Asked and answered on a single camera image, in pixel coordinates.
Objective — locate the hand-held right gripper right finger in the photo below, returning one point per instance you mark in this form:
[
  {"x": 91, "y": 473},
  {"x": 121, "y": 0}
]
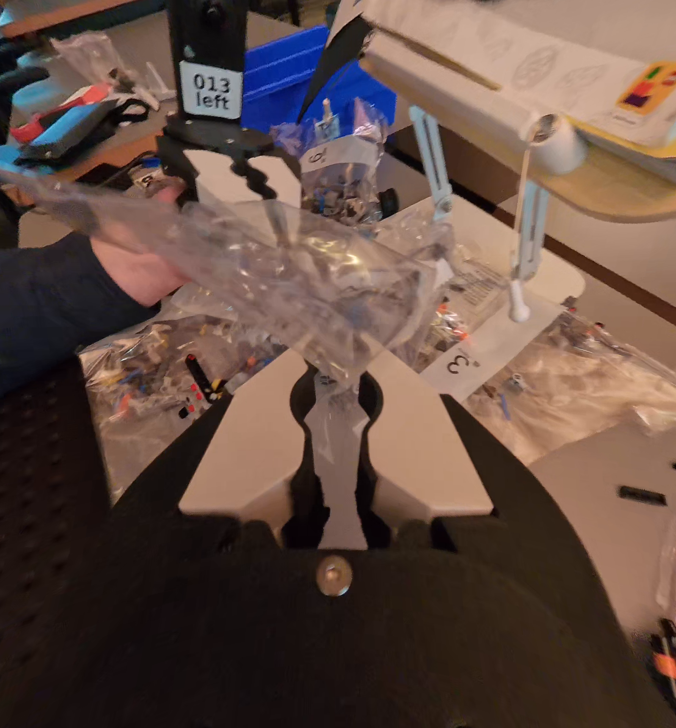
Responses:
[{"x": 429, "y": 455}]

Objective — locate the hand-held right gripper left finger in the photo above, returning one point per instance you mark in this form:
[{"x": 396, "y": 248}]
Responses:
[{"x": 241, "y": 455}]

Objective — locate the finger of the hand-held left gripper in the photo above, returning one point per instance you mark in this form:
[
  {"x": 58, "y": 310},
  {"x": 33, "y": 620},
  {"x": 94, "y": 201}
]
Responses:
[
  {"x": 284, "y": 182},
  {"x": 212, "y": 179}
]

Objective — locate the black orange lego assembly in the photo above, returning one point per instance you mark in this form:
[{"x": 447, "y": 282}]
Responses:
[{"x": 201, "y": 387}]

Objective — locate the clear bag white strip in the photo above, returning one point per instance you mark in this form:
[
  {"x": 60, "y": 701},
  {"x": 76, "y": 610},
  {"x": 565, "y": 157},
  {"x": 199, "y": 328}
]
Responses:
[{"x": 286, "y": 273}]

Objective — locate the person's left forearm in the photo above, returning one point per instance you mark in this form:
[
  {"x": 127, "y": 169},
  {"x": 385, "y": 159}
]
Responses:
[{"x": 42, "y": 313}]

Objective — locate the full clear lego parts bag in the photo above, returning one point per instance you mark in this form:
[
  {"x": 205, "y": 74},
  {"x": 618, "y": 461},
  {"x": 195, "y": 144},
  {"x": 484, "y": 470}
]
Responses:
[{"x": 343, "y": 170}]

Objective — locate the large clear lego parts bag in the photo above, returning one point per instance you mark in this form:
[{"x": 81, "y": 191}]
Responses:
[{"x": 571, "y": 387}]

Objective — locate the person's left hand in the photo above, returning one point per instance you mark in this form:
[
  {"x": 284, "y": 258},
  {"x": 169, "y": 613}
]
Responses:
[{"x": 144, "y": 267}]

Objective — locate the white plastic stand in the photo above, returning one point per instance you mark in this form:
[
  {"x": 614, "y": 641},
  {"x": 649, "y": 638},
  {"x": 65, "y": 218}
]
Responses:
[{"x": 156, "y": 91}]

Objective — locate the blue plastic bin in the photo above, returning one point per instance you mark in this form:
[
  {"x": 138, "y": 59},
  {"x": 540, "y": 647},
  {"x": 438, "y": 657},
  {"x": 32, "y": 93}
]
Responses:
[{"x": 281, "y": 74}]

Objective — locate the black round knob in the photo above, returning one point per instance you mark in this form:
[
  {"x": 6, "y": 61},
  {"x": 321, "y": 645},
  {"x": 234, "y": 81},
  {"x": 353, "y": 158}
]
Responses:
[{"x": 390, "y": 201}]

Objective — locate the small clear background bag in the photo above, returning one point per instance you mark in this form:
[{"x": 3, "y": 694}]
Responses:
[{"x": 87, "y": 57}]

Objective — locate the wooden background desk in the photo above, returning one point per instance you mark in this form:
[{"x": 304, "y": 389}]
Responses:
[{"x": 76, "y": 14}]

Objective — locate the red flat object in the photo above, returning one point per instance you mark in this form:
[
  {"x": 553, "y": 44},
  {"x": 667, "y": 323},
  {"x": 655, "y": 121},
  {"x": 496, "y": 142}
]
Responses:
[{"x": 82, "y": 96}]

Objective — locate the small bag red blue parts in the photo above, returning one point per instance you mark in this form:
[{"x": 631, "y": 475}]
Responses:
[{"x": 133, "y": 364}]

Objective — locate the blue foam block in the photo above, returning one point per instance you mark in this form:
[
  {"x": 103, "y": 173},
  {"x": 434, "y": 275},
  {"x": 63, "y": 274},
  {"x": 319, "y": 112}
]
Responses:
[{"x": 65, "y": 128}]

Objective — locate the black office chair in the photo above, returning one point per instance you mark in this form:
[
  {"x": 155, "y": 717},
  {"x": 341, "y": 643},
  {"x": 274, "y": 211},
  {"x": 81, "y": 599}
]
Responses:
[{"x": 2, "y": 85}]

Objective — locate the instruction booklet stack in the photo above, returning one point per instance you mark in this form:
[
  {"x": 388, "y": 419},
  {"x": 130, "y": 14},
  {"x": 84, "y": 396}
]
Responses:
[{"x": 542, "y": 51}]

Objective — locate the white shelf bracket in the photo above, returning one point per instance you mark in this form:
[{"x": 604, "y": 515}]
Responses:
[
  {"x": 528, "y": 239},
  {"x": 434, "y": 165}
]

